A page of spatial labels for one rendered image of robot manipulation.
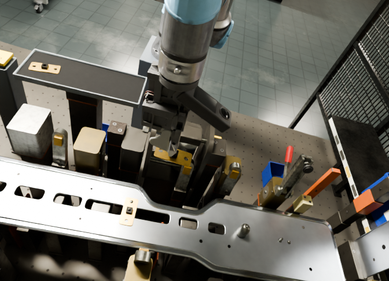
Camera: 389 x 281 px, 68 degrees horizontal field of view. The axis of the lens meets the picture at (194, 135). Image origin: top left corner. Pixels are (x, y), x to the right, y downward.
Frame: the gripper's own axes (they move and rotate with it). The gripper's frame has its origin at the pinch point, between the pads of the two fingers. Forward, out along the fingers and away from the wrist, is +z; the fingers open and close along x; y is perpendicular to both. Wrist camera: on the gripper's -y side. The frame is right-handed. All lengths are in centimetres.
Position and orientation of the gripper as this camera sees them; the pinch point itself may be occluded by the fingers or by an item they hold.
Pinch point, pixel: (175, 149)
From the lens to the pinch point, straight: 63.3
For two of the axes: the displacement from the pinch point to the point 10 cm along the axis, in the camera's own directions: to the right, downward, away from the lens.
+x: -1.6, 7.1, -6.9
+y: -9.7, -2.5, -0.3
